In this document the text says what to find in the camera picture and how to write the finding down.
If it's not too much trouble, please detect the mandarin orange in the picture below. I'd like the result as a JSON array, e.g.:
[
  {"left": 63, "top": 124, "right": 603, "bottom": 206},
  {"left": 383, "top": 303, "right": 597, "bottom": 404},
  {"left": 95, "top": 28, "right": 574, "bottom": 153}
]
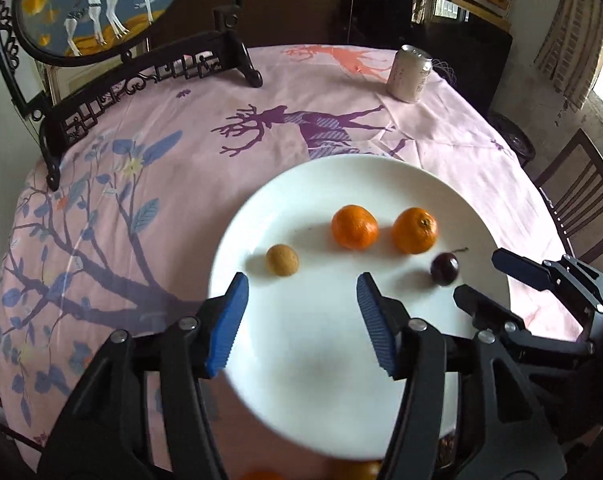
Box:
[
  {"left": 392, "top": 207, "right": 439, "bottom": 255},
  {"left": 331, "top": 204, "right": 379, "bottom": 251},
  {"left": 330, "top": 459, "right": 383, "bottom": 480}
]

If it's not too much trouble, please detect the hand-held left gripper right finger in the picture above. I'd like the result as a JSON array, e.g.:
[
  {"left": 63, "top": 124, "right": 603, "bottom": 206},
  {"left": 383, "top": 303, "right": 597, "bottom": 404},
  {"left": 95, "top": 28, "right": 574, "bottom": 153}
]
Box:
[{"left": 356, "top": 272, "right": 568, "bottom": 480}]

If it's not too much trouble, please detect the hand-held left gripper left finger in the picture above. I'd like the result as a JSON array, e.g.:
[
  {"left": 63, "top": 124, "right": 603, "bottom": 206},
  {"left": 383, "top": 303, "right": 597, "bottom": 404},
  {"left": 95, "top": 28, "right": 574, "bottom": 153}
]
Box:
[{"left": 36, "top": 272, "right": 250, "bottom": 480}]

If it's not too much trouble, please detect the pink printed tablecloth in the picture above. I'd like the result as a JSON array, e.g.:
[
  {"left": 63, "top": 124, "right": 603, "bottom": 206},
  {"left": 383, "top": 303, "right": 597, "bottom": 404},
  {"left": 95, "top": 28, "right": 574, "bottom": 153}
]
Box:
[{"left": 0, "top": 44, "right": 582, "bottom": 480}]

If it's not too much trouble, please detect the dark carved stool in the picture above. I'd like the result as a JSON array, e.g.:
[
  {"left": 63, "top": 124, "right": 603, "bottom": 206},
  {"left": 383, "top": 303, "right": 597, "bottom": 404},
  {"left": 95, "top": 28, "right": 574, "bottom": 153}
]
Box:
[{"left": 486, "top": 112, "right": 535, "bottom": 167}]

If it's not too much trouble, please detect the beige curtain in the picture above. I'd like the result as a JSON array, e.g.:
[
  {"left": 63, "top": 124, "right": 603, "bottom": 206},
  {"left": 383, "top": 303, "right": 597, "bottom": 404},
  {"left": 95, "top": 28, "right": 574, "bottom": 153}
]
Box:
[{"left": 534, "top": 0, "right": 603, "bottom": 111}]

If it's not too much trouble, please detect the white round plate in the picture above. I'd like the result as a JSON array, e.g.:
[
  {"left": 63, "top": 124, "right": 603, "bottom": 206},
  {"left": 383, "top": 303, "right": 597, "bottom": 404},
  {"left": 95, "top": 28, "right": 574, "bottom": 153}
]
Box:
[{"left": 209, "top": 154, "right": 512, "bottom": 462}]

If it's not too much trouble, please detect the brown wooden chair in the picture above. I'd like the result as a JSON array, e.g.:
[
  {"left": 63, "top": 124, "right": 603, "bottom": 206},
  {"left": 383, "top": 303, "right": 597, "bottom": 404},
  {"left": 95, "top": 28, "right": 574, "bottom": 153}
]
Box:
[{"left": 531, "top": 129, "right": 603, "bottom": 263}]

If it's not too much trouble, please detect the black glossy panel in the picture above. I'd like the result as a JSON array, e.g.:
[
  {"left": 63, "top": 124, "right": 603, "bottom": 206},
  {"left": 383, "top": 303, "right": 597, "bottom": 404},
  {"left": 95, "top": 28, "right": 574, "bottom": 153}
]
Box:
[{"left": 348, "top": 0, "right": 513, "bottom": 117}]

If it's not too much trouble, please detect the small brown longan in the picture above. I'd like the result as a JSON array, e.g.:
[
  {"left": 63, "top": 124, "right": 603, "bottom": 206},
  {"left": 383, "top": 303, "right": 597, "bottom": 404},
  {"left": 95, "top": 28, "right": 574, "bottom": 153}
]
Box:
[{"left": 266, "top": 244, "right": 300, "bottom": 277}]

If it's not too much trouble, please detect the silver beverage can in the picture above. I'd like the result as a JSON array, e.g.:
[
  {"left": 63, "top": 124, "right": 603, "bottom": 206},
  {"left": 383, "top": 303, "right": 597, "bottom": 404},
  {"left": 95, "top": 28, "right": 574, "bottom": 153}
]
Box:
[{"left": 386, "top": 45, "right": 433, "bottom": 103}]

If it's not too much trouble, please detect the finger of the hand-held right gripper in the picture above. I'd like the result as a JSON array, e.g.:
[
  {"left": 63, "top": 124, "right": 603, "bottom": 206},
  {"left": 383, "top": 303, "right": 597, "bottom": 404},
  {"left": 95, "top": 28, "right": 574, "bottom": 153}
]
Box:
[
  {"left": 491, "top": 248, "right": 603, "bottom": 317},
  {"left": 454, "top": 285, "right": 595, "bottom": 367}
]

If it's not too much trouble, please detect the dark red cherry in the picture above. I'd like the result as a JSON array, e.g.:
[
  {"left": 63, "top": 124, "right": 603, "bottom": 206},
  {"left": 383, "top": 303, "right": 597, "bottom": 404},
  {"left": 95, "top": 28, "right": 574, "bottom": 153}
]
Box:
[{"left": 430, "top": 247, "right": 469, "bottom": 287}]

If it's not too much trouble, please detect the round embroidered screen black stand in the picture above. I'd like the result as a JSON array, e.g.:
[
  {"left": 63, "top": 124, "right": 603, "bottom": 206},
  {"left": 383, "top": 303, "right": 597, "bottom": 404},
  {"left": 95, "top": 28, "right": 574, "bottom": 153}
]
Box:
[{"left": 0, "top": 0, "right": 265, "bottom": 192}]

